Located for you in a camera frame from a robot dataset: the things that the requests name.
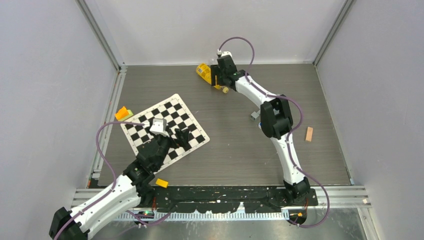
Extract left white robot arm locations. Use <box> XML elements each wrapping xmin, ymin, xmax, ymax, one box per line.
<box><xmin>48</xmin><ymin>128</ymin><xmax>190</xmax><ymax>240</ymax></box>

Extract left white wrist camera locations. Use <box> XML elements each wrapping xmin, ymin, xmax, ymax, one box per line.
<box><xmin>144</xmin><ymin>118</ymin><xmax>170</xmax><ymax>137</ymax></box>

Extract purple cable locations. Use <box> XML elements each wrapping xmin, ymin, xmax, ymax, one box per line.
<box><xmin>216</xmin><ymin>36</ymin><xmax>331</xmax><ymax>229</ymax></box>
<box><xmin>52</xmin><ymin>121</ymin><xmax>173</xmax><ymax>240</ymax></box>

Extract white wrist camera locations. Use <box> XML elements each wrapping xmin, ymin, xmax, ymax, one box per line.
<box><xmin>144</xmin><ymin>118</ymin><xmax>170</xmax><ymax>137</ymax></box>
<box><xmin>216</xmin><ymin>49</ymin><xmax>233</xmax><ymax>58</ymax></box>

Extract tan wooden block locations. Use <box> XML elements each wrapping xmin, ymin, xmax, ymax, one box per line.
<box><xmin>305</xmin><ymin>126</ymin><xmax>314</xmax><ymax>142</ymax></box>

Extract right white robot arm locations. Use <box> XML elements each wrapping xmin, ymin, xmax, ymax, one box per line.
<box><xmin>210</xmin><ymin>53</ymin><xmax>311</xmax><ymax>205</ymax></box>

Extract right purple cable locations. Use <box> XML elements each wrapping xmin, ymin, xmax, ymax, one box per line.
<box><xmin>216</xmin><ymin>36</ymin><xmax>331</xmax><ymax>229</ymax></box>

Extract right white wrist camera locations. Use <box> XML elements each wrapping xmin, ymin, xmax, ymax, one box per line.
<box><xmin>216</xmin><ymin>49</ymin><xmax>233</xmax><ymax>58</ymax></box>

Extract yellow juice bottle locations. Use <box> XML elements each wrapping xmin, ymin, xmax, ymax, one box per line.
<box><xmin>196</xmin><ymin>63</ymin><xmax>229</xmax><ymax>94</ymax></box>

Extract black white chessboard mat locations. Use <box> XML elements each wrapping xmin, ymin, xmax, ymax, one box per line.
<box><xmin>121</xmin><ymin>93</ymin><xmax>210</xmax><ymax>170</ymax></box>

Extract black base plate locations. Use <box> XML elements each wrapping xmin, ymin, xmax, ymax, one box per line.
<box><xmin>131</xmin><ymin>180</ymin><xmax>318</xmax><ymax>214</ymax></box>

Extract yellow block near base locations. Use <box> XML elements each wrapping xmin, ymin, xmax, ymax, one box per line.
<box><xmin>155</xmin><ymin>178</ymin><xmax>169</xmax><ymax>189</ymax></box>

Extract grey long block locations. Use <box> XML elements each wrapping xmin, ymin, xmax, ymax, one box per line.
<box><xmin>250</xmin><ymin>108</ymin><xmax>261</xmax><ymax>122</ymax></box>

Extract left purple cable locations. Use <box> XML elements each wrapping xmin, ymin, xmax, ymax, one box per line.
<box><xmin>52</xmin><ymin>121</ymin><xmax>173</xmax><ymax>240</ymax></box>

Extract grey slotted cable duct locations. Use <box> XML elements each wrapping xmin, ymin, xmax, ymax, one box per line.
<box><xmin>113</xmin><ymin>209</ymin><xmax>290</xmax><ymax>222</ymax></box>

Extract orange green block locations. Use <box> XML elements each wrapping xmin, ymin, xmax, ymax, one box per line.
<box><xmin>114</xmin><ymin>106</ymin><xmax>134</xmax><ymax>122</ymax></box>

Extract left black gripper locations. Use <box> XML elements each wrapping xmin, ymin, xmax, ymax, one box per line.
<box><xmin>153</xmin><ymin>125</ymin><xmax>188</xmax><ymax>171</ymax></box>

